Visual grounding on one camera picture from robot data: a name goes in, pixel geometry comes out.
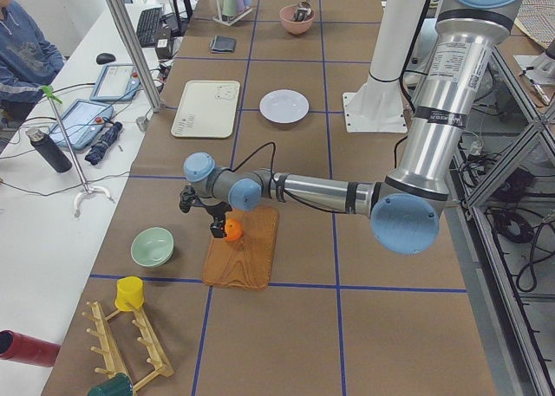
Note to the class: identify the near teach pendant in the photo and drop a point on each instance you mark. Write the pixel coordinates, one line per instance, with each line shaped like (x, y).
(83, 120)

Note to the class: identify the red bottle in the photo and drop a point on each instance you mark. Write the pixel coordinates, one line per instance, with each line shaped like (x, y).
(26, 349)

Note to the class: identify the metal scoop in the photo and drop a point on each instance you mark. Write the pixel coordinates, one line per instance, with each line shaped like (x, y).
(303, 6)

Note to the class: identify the green cup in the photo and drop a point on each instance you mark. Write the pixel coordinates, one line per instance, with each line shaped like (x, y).
(229, 8)

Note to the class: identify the cream bear tray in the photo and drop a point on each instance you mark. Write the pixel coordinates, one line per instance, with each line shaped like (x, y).
(207, 109)

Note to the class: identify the folded navy umbrella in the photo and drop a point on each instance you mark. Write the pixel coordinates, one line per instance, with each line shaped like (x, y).
(99, 149)

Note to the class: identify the pink bowl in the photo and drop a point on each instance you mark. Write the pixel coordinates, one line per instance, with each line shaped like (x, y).
(295, 28)

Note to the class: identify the aluminium frame post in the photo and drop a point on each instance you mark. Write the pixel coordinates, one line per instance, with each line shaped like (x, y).
(128, 36)

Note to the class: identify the orange fruit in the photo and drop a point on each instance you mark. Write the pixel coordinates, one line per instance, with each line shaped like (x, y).
(233, 230)

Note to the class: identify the seated person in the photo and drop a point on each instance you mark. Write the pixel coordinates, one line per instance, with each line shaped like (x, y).
(28, 61)

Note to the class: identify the white round plate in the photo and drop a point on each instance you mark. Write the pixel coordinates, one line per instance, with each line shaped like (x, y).
(284, 106)

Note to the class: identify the far teach pendant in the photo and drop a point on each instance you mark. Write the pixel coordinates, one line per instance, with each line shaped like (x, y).
(117, 82)

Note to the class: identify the wooden mug rack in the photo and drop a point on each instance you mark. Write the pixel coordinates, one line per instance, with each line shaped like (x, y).
(127, 345)

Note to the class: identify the black computer mouse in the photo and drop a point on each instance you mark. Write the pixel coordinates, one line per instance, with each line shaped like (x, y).
(105, 58)

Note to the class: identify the black keyboard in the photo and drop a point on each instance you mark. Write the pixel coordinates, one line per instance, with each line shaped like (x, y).
(148, 25)

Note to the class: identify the dark green mug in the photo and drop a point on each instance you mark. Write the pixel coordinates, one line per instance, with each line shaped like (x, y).
(119, 385)

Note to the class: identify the green bowl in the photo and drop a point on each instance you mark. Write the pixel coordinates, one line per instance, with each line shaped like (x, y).
(152, 247)

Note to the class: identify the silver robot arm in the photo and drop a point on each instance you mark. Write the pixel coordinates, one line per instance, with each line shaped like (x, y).
(404, 209)

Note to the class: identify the grey folded cloth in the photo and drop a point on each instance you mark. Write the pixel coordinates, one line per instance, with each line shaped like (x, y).
(223, 44)

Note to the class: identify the beige cup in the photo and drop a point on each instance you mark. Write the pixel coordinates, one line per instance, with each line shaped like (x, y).
(216, 6)

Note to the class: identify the white stand with green clip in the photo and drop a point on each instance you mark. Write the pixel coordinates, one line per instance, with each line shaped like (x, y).
(87, 190)

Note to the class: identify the wooden cutting board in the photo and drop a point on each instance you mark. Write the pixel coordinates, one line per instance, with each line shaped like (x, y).
(244, 262)

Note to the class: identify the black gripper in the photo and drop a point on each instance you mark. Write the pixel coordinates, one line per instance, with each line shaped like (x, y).
(215, 212)

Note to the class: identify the black water bottle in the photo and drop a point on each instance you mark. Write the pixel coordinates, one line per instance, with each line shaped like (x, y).
(48, 149)

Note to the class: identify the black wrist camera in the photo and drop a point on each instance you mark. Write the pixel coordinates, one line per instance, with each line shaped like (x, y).
(188, 199)

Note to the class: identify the white cup rack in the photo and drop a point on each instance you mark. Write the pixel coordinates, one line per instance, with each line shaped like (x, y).
(219, 18)

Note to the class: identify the yellow mug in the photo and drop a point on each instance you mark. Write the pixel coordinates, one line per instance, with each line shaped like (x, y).
(129, 294)

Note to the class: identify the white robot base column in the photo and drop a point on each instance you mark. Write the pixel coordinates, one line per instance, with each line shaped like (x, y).
(377, 106)

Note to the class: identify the teach pendant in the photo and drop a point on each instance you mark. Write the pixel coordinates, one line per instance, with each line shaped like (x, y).
(117, 82)
(83, 120)

